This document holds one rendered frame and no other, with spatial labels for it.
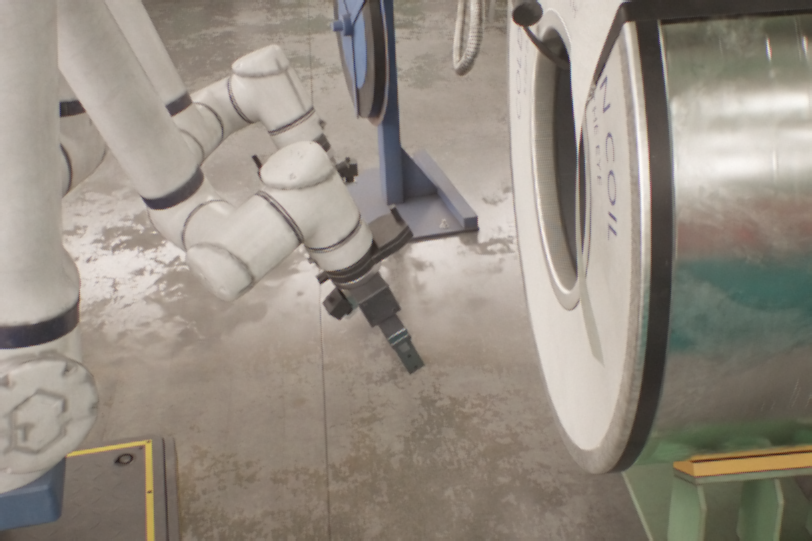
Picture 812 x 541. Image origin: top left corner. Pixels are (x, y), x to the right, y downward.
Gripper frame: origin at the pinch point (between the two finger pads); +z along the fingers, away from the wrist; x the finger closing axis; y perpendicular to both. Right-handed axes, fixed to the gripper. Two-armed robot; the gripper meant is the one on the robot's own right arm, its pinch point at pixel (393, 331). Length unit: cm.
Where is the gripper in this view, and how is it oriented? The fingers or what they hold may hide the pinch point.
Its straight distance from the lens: 165.0
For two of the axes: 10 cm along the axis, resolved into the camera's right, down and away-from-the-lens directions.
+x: 3.6, 5.2, -7.8
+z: 3.9, 6.7, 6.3
